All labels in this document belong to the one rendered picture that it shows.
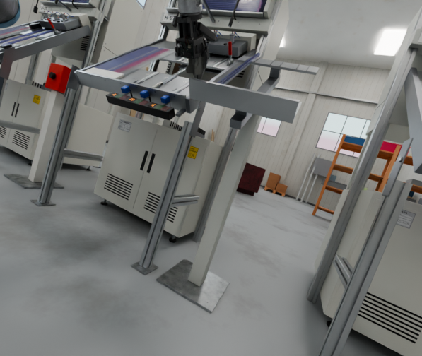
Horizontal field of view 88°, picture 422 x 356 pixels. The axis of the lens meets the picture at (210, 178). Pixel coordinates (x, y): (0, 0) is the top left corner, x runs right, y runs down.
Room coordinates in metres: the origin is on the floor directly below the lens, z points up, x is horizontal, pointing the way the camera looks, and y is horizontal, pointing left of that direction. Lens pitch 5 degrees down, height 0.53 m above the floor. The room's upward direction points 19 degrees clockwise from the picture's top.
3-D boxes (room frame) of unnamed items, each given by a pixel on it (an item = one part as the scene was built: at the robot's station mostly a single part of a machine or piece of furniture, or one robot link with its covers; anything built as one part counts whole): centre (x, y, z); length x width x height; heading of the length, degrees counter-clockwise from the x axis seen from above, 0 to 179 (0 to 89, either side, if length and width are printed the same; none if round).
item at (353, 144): (5.14, -3.76, 1.09); 2.31 x 0.61 x 2.17; 65
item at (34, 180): (1.42, 1.11, 0.39); 0.24 x 0.24 x 0.78; 68
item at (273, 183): (9.36, -2.82, 0.38); 1.29 x 0.92 x 0.76; 155
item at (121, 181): (1.59, 0.27, 0.31); 0.70 x 0.65 x 0.62; 68
